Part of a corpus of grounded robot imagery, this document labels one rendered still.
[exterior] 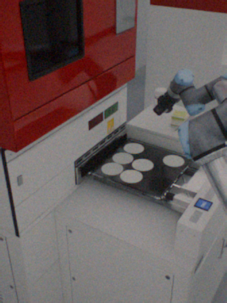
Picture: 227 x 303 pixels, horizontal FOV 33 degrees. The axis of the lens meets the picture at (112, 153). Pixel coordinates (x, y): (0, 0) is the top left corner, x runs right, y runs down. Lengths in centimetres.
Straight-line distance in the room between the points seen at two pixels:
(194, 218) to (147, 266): 27
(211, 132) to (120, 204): 61
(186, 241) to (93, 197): 49
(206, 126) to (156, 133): 73
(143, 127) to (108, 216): 56
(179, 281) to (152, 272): 11
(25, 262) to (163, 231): 58
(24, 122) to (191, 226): 68
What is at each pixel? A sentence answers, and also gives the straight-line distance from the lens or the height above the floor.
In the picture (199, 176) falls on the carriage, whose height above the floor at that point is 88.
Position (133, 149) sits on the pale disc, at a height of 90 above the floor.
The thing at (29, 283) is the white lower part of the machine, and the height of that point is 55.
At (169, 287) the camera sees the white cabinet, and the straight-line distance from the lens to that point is 155.
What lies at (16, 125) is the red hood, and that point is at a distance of 125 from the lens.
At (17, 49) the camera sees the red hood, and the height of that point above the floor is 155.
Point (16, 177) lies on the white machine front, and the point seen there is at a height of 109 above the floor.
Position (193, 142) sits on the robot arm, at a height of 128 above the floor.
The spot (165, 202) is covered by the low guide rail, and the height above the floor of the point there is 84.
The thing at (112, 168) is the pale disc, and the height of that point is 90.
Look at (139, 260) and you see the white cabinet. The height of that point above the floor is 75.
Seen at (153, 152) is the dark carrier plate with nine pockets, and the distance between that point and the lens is 188.
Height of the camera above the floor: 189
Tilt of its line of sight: 32 degrees down
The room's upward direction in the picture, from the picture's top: straight up
